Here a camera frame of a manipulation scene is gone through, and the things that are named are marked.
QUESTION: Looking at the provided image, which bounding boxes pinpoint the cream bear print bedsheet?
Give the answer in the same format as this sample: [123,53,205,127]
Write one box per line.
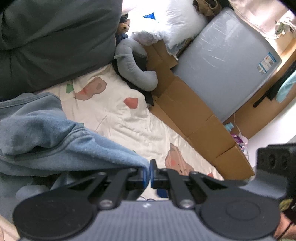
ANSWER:
[34,63,224,201]

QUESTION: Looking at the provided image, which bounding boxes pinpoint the blue denim pants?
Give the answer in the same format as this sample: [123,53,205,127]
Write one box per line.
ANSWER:
[1,93,149,220]

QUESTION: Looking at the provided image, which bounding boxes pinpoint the brown cardboard sheet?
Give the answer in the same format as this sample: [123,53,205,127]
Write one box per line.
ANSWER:
[144,41,254,180]

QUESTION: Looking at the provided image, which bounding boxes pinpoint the white plastic-wrapped pillow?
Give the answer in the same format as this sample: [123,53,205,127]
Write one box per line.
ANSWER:
[122,1,208,57]

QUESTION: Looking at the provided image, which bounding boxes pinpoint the small teddy bear toy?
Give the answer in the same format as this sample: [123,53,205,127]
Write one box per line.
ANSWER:
[116,14,130,34]

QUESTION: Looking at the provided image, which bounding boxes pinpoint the blue-capped detergent bottle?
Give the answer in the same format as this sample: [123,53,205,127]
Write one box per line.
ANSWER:
[224,122,234,132]

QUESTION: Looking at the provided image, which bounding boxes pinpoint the dark grey pillow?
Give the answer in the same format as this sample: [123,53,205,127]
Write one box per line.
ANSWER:
[1,1,122,101]

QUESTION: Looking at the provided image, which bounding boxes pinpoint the grey neck pillow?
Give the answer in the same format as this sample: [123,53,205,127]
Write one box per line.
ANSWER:
[114,38,158,92]

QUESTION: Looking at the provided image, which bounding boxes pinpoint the operator right hand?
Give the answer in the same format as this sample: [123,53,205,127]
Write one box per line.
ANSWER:
[274,198,296,240]

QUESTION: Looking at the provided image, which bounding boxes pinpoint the upright cardboard panel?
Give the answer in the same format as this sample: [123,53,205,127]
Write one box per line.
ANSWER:
[224,40,295,138]

